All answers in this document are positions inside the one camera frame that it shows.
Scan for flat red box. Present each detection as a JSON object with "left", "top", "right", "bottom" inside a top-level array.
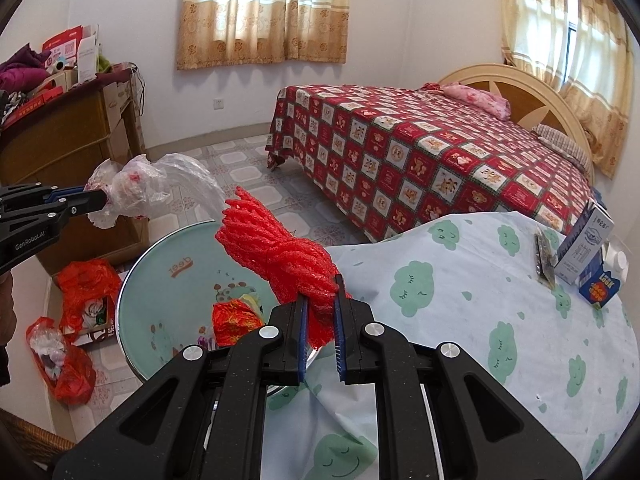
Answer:
[{"left": 2, "top": 85, "right": 66, "bottom": 126}]

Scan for person's left forearm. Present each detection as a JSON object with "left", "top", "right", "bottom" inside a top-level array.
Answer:
[{"left": 0, "top": 275, "right": 13, "bottom": 386}]

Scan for bed with red quilt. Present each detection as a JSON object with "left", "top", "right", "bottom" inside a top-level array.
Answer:
[{"left": 265, "top": 84, "right": 598, "bottom": 243}]

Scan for long beige curtain panel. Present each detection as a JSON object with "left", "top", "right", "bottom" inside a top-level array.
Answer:
[{"left": 557, "top": 0, "right": 632, "bottom": 179}]

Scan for red floor bag with scraps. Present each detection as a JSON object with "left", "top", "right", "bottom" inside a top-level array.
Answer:
[{"left": 26, "top": 316, "right": 97, "bottom": 406}]

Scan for red and white boxes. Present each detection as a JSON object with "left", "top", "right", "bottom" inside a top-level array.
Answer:
[{"left": 42, "top": 25, "right": 101, "bottom": 83}]

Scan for striped pillow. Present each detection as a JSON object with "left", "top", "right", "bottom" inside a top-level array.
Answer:
[{"left": 532, "top": 124, "right": 593, "bottom": 171}]

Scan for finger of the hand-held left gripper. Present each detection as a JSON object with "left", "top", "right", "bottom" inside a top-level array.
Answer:
[
  {"left": 10, "top": 189, "right": 109, "bottom": 239},
  {"left": 0, "top": 185, "right": 87, "bottom": 222}
]

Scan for purple clothing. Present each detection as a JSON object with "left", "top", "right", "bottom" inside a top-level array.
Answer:
[{"left": 0, "top": 46, "right": 51, "bottom": 93}]

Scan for red foam net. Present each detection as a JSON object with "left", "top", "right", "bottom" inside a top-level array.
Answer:
[{"left": 215, "top": 186, "right": 341, "bottom": 352}]

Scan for clear plastic bag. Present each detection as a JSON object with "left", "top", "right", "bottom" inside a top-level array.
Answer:
[{"left": 87, "top": 152, "right": 226, "bottom": 231}]

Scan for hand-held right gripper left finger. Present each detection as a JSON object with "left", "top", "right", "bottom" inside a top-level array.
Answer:
[{"left": 52, "top": 296, "right": 310, "bottom": 480}]

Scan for narrow beige curtain panel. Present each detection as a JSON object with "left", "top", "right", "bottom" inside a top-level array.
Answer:
[{"left": 499, "top": 0, "right": 573, "bottom": 76}]

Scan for tall white carton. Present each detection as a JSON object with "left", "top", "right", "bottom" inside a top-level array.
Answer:
[{"left": 556, "top": 199, "right": 615, "bottom": 285}]

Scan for pink pillow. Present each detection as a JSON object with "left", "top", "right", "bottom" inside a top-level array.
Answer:
[{"left": 420, "top": 81, "right": 512, "bottom": 120}]

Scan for cloud-print tablecloth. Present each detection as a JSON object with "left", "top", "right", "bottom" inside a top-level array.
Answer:
[{"left": 260, "top": 210, "right": 636, "bottom": 480}]

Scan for brown wicker furniture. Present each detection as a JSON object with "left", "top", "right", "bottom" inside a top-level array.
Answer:
[{"left": 0, "top": 407, "right": 76, "bottom": 466}]

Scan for flattened cardboard box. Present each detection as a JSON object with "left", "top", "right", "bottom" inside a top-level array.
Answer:
[{"left": 102, "top": 75, "right": 139, "bottom": 171}]

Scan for wide beige curtain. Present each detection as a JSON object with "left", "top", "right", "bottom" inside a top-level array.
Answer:
[{"left": 175, "top": 0, "right": 351, "bottom": 72}]

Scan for cream wooden bed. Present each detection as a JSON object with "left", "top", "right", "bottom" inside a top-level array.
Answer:
[{"left": 437, "top": 63, "right": 596, "bottom": 186}]

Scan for brown wooden cabinet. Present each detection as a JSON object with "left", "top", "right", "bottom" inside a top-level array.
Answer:
[{"left": 0, "top": 67, "right": 151, "bottom": 276}]

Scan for small dark packet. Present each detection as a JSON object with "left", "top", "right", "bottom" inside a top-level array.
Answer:
[{"left": 534, "top": 227, "right": 558, "bottom": 288}]

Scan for red printed wrapper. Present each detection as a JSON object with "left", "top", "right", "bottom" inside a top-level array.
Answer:
[{"left": 211, "top": 299, "right": 266, "bottom": 348}]

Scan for blue and white carton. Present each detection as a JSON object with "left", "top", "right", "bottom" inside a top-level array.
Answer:
[{"left": 577, "top": 242, "right": 628, "bottom": 308}]

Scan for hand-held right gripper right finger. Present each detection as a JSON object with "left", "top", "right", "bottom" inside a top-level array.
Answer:
[{"left": 334, "top": 274, "right": 583, "bottom": 480}]

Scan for teal round trash bin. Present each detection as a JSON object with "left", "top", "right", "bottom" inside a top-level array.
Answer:
[{"left": 116, "top": 220, "right": 321, "bottom": 397}]

